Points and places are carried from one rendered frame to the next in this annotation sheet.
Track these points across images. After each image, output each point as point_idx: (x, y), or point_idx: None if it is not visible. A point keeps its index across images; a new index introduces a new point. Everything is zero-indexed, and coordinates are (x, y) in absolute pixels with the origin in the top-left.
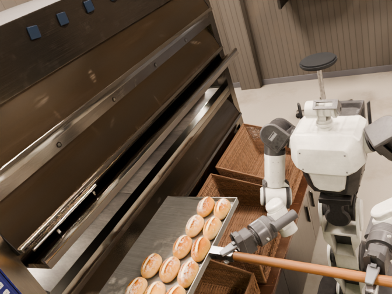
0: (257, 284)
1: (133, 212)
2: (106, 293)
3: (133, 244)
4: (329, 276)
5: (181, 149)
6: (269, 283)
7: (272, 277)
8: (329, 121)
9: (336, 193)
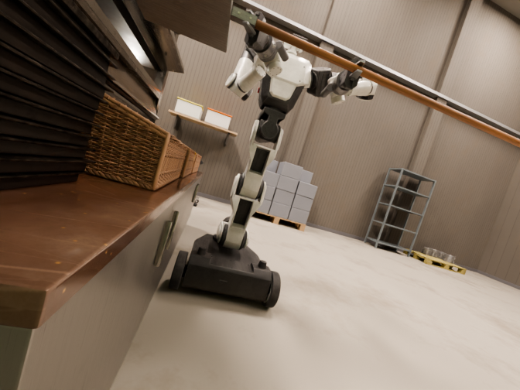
0: (183, 163)
1: (87, 1)
2: None
3: None
4: (334, 56)
5: (131, 57)
6: (186, 179)
7: (188, 179)
8: (295, 51)
9: (277, 108)
